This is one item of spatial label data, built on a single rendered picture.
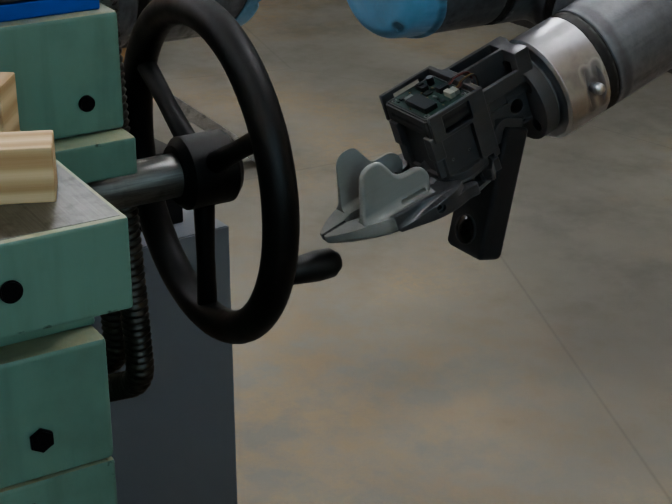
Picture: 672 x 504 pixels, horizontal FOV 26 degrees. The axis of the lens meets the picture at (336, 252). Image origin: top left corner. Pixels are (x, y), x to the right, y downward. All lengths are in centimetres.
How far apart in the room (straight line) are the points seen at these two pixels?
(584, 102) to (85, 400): 47
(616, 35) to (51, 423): 55
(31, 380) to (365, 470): 140
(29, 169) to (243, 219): 235
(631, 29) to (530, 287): 174
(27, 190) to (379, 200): 33
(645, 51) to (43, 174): 54
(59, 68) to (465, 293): 188
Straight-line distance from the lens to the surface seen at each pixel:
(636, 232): 321
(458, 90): 113
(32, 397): 94
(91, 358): 94
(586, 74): 118
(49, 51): 106
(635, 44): 120
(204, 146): 116
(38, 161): 88
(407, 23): 119
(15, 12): 106
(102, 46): 108
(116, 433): 179
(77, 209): 87
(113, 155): 108
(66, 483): 98
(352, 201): 115
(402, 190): 112
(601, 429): 244
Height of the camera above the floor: 122
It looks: 24 degrees down
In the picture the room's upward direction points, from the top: straight up
